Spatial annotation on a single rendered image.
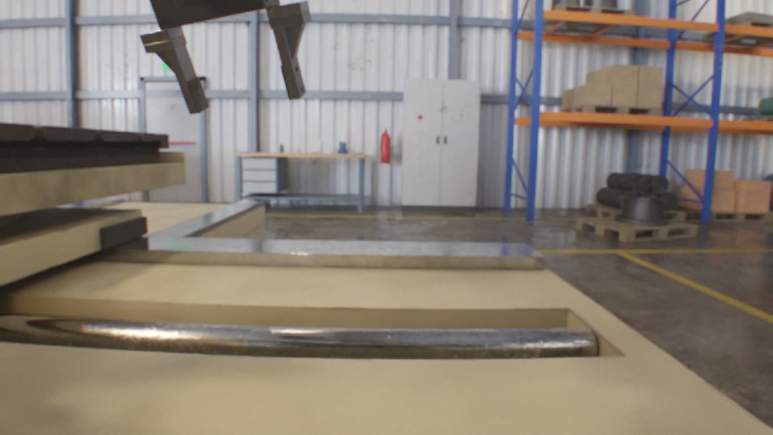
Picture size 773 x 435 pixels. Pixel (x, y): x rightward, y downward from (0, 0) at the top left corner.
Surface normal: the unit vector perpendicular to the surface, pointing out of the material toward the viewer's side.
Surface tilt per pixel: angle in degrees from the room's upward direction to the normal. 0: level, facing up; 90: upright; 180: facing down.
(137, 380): 0
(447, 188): 90
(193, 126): 90
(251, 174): 90
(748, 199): 90
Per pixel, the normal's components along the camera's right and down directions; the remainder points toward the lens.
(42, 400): 0.02, -0.99
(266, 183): 0.02, 0.11
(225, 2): -0.11, 0.49
